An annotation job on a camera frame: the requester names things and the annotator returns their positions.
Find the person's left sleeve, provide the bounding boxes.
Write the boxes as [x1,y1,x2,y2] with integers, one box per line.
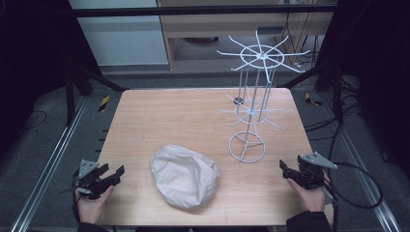
[76,221,109,232]

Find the black cable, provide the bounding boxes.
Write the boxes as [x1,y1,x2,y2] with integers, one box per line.
[18,109,48,132]
[328,161,385,211]

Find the black metal frame bar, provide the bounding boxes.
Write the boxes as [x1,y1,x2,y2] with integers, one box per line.
[69,3,339,18]

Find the white cloth hat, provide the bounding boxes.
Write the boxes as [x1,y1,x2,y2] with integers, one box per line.
[150,143,220,211]

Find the white cabinet panel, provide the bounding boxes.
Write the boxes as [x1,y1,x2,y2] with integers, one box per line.
[68,0,170,67]

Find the wooden cabinet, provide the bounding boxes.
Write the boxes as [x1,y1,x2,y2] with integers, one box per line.
[156,0,339,71]

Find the aluminium floor rail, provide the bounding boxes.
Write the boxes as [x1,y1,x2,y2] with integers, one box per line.
[318,93,402,232]
[9,96,90,232]

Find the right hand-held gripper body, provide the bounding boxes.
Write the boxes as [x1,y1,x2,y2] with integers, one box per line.
[289,152,338,190]

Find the person's right hand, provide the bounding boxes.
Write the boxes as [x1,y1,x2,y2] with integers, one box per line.
[286,173,332,213]

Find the person's sleeve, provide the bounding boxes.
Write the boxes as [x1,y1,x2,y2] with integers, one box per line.
[285,210,333,232]
[76,221,109,232]

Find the person's left hand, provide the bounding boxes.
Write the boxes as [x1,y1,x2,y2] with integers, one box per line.
[75,185,115,225]

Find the yellow black striped tape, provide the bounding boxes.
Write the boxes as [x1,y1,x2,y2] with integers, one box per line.
[304,92,323,107]
[98,95,111,113]

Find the black stand leg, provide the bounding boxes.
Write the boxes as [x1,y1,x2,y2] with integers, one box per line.
[64,66,76,127]

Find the person's right sleeve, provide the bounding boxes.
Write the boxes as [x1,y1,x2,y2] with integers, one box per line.
[285,210,333,232]

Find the white wire display rack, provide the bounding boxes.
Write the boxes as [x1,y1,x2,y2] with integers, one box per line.
[216,30,311,164]

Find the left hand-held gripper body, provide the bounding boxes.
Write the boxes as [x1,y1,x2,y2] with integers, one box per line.
[74,159,114,200]

